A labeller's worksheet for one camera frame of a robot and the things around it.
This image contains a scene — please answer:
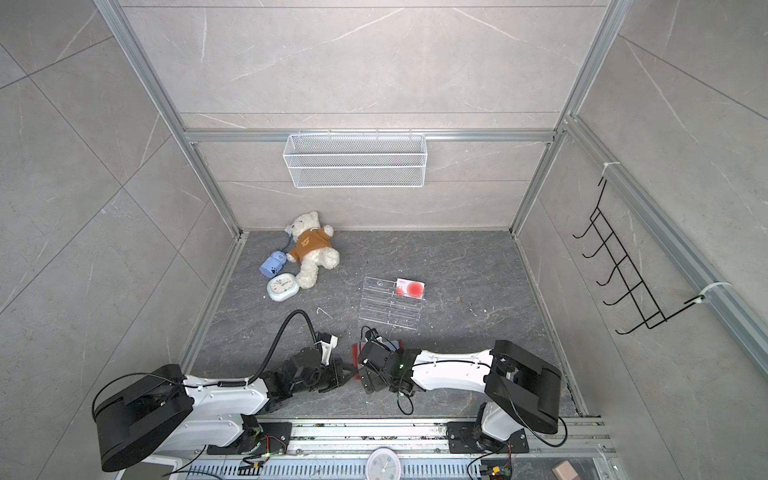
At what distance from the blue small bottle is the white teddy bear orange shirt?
0.08 ft

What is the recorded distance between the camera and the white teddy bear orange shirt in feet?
3.29

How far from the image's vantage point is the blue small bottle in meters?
1.05
